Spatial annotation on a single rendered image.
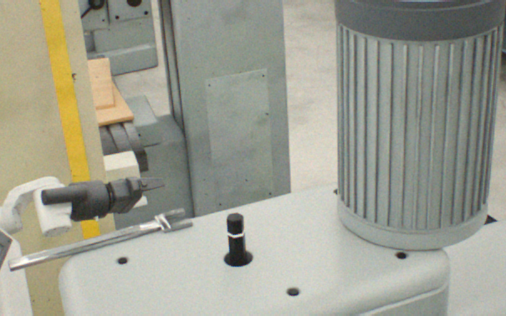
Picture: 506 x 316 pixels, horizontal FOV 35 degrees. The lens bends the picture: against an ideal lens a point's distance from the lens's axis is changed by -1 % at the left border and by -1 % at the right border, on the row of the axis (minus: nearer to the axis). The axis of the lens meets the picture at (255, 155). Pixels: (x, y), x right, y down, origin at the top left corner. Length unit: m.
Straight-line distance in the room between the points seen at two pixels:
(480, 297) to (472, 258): 0.09
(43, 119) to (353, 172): 1.86
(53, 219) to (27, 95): 1.00
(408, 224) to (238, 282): 0.22
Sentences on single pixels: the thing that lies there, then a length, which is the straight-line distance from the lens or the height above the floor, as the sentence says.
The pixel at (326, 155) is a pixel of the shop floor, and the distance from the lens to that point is 5.20.
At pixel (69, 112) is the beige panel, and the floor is 1.37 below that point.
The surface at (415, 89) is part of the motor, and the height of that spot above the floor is 2.11.
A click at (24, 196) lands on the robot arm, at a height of 1.60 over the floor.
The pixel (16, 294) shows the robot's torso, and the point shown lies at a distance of 1.48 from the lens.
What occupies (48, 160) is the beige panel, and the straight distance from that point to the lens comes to 2.82.
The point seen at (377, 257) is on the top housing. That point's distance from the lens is 1.02.
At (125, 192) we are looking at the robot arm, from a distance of 1.84.
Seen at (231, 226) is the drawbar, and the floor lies 1.94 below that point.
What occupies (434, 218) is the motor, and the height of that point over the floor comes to 1.94.
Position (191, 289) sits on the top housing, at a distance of 0.98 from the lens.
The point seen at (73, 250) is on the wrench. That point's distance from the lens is 1.07.
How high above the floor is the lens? 2.48
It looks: 28 degrees down
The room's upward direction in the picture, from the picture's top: 4 degrees counter-clockwise
